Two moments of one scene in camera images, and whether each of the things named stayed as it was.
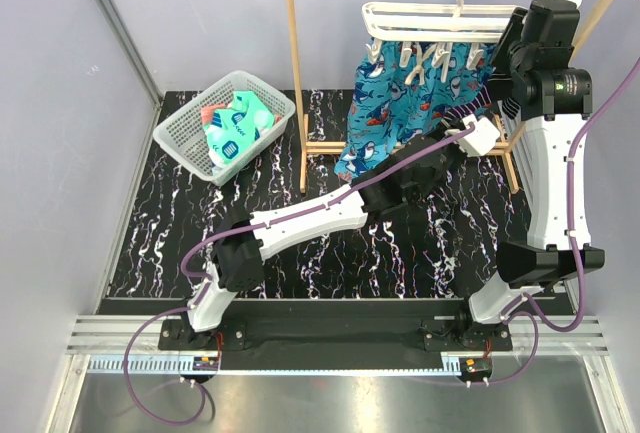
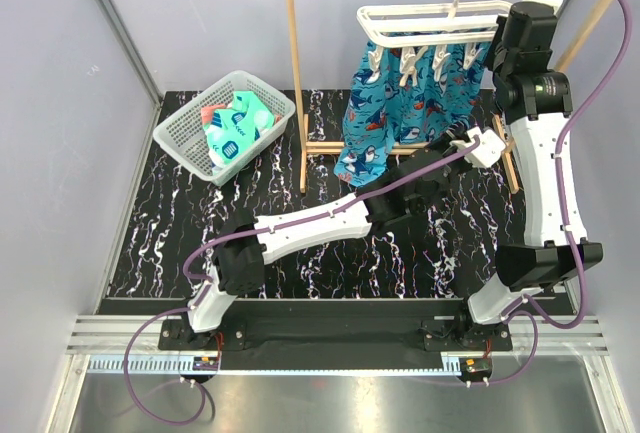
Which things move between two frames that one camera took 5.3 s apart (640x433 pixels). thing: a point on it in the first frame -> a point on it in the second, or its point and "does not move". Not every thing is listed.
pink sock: x=207 y=111 does not move
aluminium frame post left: x=112 y=13 does not move
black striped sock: x=483 y=99 -> x=458 y=131
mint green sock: x=229 y=133 does not move
